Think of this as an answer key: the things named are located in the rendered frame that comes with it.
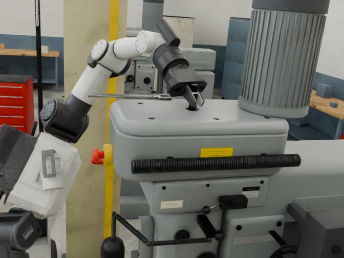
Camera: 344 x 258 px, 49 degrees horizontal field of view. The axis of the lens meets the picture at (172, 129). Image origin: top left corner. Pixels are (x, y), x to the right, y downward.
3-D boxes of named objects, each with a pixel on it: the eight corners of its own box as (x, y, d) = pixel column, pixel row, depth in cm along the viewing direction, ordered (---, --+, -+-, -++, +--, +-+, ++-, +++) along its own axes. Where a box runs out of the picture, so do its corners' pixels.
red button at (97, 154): (92, 165, 100) (93, 151, 99) (91, 159, 103) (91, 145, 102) (105, 165, 101) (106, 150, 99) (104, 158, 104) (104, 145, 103)
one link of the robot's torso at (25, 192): (-31, 203, 144) (-41, 196, 112) (12, 126, 157) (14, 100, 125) (43, 231, 152) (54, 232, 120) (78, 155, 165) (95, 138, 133)
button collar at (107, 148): (104, 169, 100) (105, 148, 98) (102, 160, 105) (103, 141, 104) (112, 169, 101) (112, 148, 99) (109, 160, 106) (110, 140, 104)
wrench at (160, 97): (87, 98, 107) (87, 95, 106) (87, 94, 110) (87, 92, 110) (171, 100, 112) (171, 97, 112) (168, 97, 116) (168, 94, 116)
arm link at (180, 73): (198, 100, 112) (180, 73, 118) (212, 75, 106) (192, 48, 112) (163, 103, 105) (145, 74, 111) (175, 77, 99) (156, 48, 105)
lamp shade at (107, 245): (95, 254, 113) (95, 236, 111) (116, 245, 117) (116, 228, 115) (108, 267, 107) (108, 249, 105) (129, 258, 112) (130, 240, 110)
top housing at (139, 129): (117, 187, 91) (120, 124, 86) (105, 147, 115) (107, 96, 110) (286, 177, 105) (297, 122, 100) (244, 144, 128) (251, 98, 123)
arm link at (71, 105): (61, 85, 137) (42, 116, 138) (69, 94, 130) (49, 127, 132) (87, 98, 145) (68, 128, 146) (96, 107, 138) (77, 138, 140)
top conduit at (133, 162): (132, 176, 88) (133, 163, 87) (130, 169, 91) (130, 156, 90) (300, 168, 100) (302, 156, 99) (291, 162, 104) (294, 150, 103)
